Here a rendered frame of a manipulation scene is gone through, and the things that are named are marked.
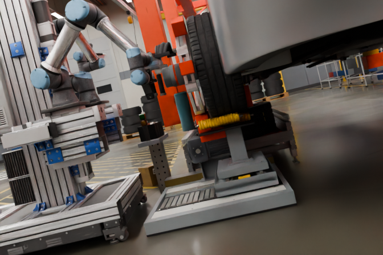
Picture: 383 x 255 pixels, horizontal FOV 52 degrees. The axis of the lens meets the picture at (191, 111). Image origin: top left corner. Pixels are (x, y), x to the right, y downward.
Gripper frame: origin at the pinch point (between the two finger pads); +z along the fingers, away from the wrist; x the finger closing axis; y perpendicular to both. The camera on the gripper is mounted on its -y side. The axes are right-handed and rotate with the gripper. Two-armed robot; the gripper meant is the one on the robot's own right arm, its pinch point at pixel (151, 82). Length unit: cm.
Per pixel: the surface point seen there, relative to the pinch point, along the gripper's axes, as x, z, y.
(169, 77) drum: -10.0, 10.5, 1.1
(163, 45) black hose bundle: -12.9, -1.1, 19.3
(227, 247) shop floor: -26, -59, -83
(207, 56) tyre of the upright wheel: -36.5, -15.9, 5.6
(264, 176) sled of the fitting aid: -52, -8, -68
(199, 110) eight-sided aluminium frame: -23.5, 3.5, -23.0
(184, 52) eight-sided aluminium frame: -24.4, -10.1, 11.3
